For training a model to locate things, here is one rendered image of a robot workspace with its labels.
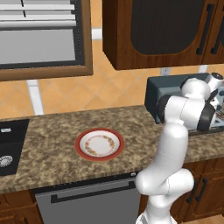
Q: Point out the wooden framed window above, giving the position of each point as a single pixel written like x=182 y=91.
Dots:
x=43 y=43

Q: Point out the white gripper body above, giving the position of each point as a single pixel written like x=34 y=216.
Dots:
x=218 y=105

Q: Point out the black sink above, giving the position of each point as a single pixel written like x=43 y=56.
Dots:
x=11 y=145

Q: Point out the red-rimmed white plate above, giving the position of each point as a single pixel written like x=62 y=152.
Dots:
x=99 y=144

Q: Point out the wooden wall cupboard door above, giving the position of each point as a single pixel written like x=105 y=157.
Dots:
x=217 y=58

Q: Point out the wall cupboard door dark panel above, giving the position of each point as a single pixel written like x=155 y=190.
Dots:
x=163 y=26

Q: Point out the wooden base cupboard door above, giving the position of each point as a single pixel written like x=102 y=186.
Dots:
x=214 y=189
x=182 y=208

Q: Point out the grey dishwasher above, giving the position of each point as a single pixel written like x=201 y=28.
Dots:
x=93 y=208

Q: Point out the white window blinds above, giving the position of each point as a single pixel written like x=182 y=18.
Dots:
x=38 y=14

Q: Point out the white wall socket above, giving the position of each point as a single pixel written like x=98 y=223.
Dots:
x=203 y=68
x=165 y=71

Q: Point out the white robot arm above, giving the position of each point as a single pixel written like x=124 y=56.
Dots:
x=172 y=151

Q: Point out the wooden base cupboard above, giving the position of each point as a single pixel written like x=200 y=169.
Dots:
x=17 y=208

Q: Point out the wooden wall cupboard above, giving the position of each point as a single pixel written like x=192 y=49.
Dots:
x=110 y=35

